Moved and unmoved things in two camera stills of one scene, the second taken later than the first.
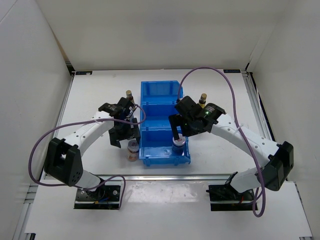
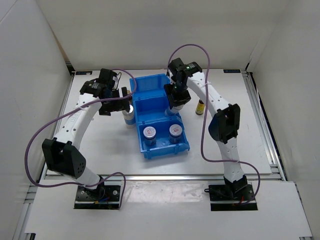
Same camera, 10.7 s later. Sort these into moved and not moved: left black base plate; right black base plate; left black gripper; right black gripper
Moved: right black gripper; left black gripper
Not moved: right black base plate; left black base plate
